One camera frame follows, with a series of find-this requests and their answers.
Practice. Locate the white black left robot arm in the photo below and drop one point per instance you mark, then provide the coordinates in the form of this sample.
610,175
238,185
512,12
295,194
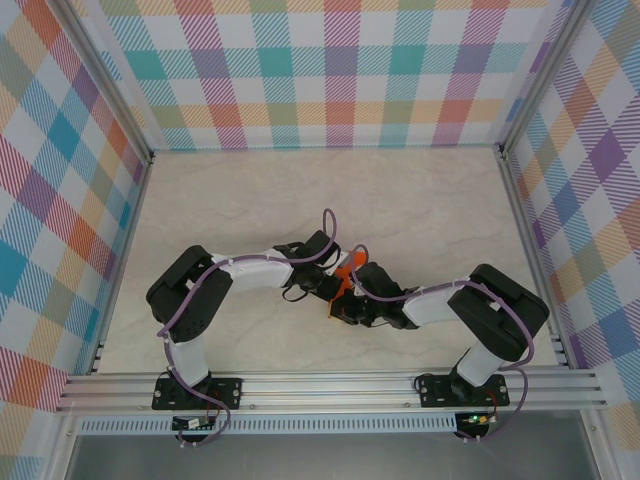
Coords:
205,315

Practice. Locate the small black controller board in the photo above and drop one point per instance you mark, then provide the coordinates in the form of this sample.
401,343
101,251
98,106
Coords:
192,423

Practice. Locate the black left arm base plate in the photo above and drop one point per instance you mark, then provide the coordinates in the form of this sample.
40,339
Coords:
227,392

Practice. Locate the aluminium frame post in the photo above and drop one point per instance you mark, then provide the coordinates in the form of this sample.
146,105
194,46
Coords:
109,82
542,75

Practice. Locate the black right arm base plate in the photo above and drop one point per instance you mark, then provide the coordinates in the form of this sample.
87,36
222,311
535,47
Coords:
430,392

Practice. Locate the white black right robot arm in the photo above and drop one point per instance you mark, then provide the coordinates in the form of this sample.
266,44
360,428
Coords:
480,320

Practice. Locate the small controller board green light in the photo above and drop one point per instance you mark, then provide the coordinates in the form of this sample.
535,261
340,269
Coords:
477,419

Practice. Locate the aluminium extrusion mounting rail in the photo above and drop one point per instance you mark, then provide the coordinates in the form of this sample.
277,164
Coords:
325,387

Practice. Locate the grey metal sheet panel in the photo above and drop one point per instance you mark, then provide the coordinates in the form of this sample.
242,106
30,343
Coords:
325,457

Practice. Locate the orange paper sheet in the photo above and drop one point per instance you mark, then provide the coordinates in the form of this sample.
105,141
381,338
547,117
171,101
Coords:
359,258

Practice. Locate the aluminium side rail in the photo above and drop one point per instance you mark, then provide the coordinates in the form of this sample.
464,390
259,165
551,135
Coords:
530,250
134,220

